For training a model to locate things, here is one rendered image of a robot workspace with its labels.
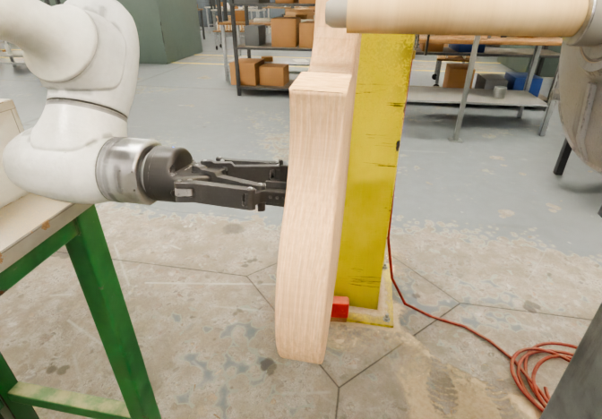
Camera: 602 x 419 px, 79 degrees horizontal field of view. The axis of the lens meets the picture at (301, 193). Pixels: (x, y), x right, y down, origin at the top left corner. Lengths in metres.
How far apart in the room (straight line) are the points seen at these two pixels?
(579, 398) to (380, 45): 0.97
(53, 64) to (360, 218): 1.15
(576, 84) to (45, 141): 0.60
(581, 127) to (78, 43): 0.55
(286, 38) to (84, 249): 4.64
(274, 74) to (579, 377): 5.01
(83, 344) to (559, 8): 1.81
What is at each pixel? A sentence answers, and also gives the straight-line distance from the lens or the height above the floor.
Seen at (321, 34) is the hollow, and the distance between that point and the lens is 0.40.
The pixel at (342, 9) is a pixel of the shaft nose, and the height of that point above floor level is 1.25.
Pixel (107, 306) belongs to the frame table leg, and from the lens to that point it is 0.94.
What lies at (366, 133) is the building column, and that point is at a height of 0.84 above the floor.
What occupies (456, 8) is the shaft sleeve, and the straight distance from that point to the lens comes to 0.35.
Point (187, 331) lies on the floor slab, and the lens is 1.74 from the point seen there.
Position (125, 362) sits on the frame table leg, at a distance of 1.07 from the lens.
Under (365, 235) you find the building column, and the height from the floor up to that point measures 0.42.
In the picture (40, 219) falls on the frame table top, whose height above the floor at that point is 0.93.
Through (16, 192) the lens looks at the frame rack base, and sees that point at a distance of 0.85.
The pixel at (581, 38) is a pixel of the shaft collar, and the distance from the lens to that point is 0.38.
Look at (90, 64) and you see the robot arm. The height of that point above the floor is 1.19.
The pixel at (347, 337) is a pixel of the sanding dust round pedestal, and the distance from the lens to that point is 1.66.
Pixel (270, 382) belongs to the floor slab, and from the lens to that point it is 1.53.
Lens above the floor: 1.26
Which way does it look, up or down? 28 degrees down
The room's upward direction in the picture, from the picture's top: straight up
